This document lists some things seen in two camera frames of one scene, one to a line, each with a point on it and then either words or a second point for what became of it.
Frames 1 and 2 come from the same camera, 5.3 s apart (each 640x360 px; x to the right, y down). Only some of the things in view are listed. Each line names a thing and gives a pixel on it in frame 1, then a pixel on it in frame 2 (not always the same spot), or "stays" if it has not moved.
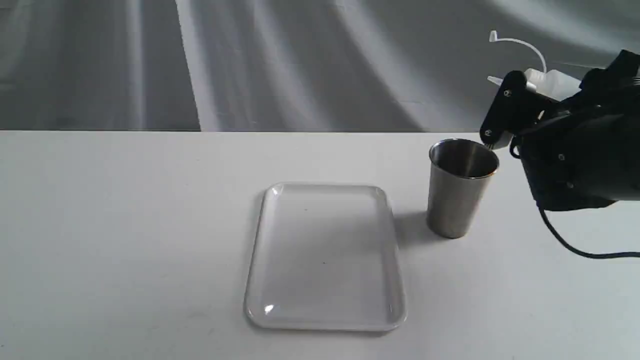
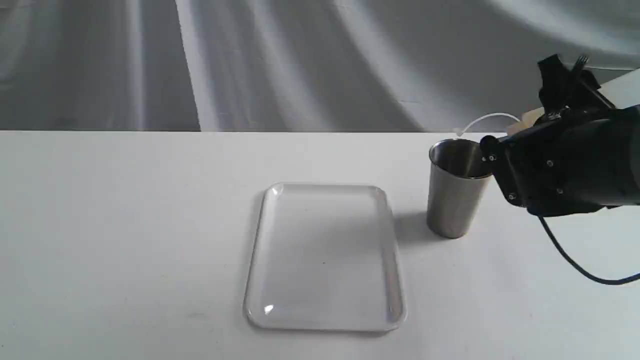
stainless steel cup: (459, 171) stays
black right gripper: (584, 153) → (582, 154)
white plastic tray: (325, 258) stays
